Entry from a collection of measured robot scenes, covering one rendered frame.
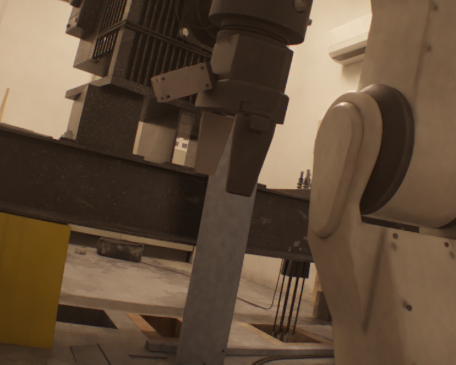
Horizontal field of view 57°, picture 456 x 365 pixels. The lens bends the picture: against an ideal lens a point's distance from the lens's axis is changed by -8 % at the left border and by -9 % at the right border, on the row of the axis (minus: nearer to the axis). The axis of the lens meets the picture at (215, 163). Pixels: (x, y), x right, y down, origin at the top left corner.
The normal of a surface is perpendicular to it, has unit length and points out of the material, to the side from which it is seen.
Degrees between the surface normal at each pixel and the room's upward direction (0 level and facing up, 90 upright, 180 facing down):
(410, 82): 90
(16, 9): 90
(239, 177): 101
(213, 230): 90
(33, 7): 90
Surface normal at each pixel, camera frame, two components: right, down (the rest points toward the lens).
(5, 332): 0.43, -0.04
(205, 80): 0.26, 0.13
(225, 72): -0.94, -0.21
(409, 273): 0.36, -0.55
